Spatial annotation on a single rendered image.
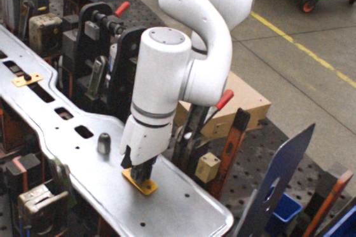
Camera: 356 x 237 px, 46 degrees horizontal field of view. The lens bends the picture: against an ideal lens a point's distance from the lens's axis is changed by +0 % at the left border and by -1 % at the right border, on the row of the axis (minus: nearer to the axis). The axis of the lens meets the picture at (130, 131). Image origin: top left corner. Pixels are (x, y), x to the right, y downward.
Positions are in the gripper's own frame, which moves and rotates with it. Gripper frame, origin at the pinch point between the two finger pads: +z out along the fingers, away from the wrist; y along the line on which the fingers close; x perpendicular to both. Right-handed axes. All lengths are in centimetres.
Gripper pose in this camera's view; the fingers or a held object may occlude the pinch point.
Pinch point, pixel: (141, 171)
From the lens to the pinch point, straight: 88.7
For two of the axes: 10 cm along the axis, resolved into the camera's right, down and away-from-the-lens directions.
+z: -1.2, 7.6, 6.4
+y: -7.5, 3.5, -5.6
